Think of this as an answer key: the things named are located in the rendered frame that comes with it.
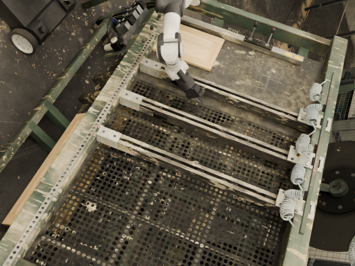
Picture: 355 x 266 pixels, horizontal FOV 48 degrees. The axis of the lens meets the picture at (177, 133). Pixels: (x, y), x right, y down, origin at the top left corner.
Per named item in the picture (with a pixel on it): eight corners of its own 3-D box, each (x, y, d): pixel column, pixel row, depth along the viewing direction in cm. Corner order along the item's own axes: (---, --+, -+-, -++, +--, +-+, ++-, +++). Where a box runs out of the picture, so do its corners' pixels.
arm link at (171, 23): (180, 45, 188) (183, 11, 199) (153, 46, 190) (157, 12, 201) (183, 60, 198) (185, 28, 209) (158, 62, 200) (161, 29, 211)
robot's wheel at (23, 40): (7, 27, 263) (34, 39, 263) (11, 22, 266) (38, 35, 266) (11, 48, 280) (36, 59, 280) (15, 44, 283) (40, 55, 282)
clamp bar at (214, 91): (145, 63, 253) (146, 34, 233) (324, 129, 239) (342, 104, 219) (138, 73, 247) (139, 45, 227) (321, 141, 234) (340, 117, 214)
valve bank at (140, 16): (122, -1, 286) (147, -11, 271) (133, 15, 294) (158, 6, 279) (89, 41, 258) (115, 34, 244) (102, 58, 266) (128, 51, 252)
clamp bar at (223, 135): (125, 94, 237) (125, 66, 217) (316, 167, 223) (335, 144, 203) (118, 106, 231) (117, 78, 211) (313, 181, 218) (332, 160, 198)
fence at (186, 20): (173, 16, 281) (174, 11, 278) (301, 60, 270) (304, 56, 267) (170, 20, 278) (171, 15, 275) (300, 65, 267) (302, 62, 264)
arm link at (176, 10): (159, 10, 199) (161, -9, 206) (157, 22, 207) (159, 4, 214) (181, 13, 201) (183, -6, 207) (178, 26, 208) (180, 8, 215)
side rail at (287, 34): (184, 2, 300) (186, -10, 291) (324, 51, 287) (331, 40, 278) (181, 7, 296) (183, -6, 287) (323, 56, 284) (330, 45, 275)
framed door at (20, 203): (78, 116, 287) (76, 114, 286) (133, 108, 254) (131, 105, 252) (3, 225, 237) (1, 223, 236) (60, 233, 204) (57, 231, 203)
